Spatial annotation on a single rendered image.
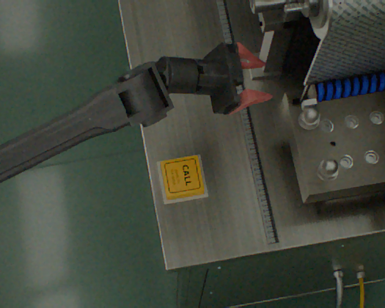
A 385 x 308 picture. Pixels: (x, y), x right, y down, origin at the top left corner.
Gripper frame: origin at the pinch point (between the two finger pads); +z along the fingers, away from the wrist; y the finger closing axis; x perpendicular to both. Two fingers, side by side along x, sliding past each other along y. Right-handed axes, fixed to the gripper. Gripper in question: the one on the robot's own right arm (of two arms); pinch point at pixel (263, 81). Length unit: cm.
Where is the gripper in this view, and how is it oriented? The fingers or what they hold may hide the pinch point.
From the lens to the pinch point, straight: 143.8
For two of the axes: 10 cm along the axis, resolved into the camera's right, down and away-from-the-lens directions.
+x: 5.0, -3.3, -8.0
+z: 8.5, 0.1, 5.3
